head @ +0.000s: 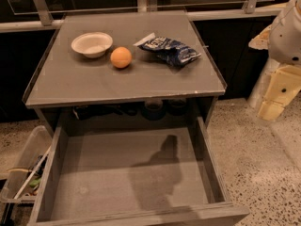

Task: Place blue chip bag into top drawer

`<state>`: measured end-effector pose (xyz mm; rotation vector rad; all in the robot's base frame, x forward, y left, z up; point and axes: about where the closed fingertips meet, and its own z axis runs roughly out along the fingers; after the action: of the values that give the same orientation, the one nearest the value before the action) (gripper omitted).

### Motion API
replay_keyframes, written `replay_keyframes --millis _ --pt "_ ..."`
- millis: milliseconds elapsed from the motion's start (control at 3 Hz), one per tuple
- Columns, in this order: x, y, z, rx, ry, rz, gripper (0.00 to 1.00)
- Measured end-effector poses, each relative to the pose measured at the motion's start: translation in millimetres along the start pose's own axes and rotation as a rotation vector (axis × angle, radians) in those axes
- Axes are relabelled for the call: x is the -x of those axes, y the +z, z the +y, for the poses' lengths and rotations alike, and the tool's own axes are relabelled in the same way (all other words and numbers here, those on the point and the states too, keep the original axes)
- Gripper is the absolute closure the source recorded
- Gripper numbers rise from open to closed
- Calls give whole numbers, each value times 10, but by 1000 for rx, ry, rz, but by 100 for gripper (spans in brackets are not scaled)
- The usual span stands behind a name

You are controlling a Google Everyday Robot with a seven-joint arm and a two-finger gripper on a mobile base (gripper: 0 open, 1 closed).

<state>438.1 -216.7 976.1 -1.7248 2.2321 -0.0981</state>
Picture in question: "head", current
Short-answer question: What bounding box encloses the blue tape roll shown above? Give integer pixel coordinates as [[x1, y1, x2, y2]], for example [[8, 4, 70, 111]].
[[141, 99, 166, 121]]

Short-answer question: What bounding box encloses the blue chip bag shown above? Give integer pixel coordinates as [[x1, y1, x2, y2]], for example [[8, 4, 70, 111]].
[[135, 33, 201, 68]]

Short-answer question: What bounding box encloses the clear plastic bin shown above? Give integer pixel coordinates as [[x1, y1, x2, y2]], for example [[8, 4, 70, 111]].
[[0, 125, 52, 203]]

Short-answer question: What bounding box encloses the white stick in bin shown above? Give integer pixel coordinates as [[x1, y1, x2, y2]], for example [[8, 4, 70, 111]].
[[13, 147, 51, 199]]

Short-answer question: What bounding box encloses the orange fruit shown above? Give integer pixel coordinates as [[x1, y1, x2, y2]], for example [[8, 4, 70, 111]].
[[110, 47, 132, 69]]

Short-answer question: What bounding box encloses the metal railing frame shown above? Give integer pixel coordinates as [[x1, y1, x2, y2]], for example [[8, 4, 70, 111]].
[[0, 0, 289, 33]]

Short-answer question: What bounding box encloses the open grey top drawer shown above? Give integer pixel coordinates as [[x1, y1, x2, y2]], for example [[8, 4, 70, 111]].
[[28, 117, 249, 226]]

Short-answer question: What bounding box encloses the grey wooden cabinet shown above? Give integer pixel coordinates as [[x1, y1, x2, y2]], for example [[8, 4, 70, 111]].
[[24, 11, 226, 122]]

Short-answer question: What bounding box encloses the white paper bowl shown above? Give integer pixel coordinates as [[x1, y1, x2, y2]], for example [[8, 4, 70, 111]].
[[71, 32, 113, 58]]

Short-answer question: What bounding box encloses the dark tape roll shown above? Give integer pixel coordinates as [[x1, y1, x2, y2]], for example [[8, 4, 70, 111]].
[[167, 99, 188, 116]]

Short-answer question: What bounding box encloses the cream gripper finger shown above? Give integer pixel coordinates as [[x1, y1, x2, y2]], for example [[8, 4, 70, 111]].
[[258, 65, 301, 121], [248, 25, 271, 50]]

